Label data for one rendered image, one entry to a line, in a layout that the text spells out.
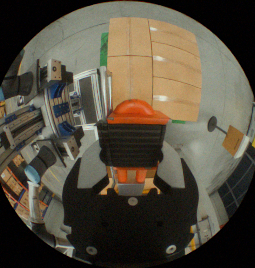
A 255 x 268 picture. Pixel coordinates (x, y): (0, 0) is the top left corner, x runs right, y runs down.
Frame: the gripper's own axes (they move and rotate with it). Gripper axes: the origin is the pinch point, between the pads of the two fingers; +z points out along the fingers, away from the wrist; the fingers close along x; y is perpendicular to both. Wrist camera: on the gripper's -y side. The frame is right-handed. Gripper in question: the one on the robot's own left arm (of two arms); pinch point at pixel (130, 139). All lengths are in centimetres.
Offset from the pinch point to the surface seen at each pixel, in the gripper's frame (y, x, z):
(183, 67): -40, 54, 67
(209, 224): 89, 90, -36
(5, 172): 216, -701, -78
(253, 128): -2, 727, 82
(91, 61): -65, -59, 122
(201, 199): 93, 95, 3
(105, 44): -95, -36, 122
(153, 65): -35, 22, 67
